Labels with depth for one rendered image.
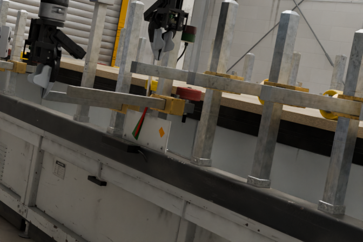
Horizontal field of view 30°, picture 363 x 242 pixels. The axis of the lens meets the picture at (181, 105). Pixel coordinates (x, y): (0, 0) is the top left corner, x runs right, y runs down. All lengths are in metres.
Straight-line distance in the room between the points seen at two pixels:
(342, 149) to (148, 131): 0.78
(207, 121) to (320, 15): 8.99
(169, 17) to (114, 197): 1.05
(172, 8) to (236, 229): 0.64
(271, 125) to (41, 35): 0.66
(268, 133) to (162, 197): 0.52
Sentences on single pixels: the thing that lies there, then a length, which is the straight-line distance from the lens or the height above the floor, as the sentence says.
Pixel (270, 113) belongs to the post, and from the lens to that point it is 1.74.
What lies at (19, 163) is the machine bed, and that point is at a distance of 3.67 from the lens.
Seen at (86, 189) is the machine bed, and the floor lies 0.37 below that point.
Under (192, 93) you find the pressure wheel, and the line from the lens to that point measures 2.12.
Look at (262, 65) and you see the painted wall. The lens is 11.42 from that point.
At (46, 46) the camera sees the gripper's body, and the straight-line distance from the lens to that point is 1.86.
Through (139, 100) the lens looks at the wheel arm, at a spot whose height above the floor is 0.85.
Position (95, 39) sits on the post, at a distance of 2.56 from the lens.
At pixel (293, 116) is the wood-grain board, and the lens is 1.91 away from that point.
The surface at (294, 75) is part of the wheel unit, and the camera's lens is 3.26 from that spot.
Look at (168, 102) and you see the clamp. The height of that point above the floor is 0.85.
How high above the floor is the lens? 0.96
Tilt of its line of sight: 3 degrees down
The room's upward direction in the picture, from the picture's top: 10 degrees clockwise
